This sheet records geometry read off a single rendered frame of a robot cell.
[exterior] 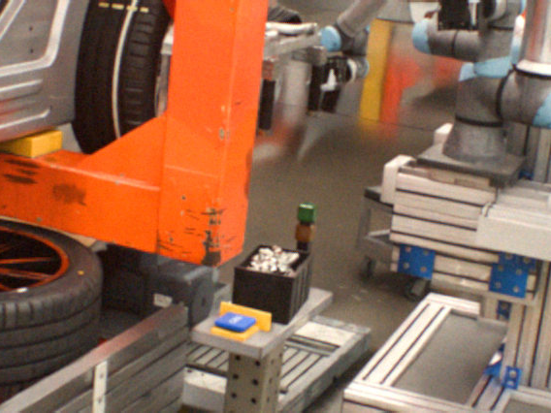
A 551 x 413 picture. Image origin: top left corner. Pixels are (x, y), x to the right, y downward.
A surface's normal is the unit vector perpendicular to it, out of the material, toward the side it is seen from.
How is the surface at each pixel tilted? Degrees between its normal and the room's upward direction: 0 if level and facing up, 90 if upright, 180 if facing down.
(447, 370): 0
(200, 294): 90
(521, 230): 90
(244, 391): 90
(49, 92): 90
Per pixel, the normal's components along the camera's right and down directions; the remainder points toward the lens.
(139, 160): -0.39, 0.21
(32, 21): 0.92, 0.20
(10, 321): 0.54, 0.29
